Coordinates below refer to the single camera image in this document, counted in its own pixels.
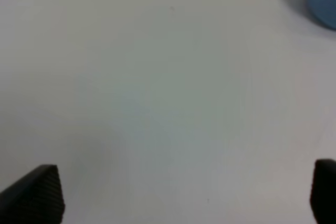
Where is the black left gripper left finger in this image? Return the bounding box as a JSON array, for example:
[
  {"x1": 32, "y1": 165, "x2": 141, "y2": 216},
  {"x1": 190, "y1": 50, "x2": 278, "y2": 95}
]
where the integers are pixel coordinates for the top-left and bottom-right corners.
[{"x1": 1, "y1": 164, "x2": 65, "y2": 224}]

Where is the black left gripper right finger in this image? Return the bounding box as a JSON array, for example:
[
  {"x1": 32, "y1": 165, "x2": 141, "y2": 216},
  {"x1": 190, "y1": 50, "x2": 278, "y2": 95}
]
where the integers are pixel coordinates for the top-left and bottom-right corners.
[{"x1": 310, "y1": 159, "x2": 335, "y2": 224}]

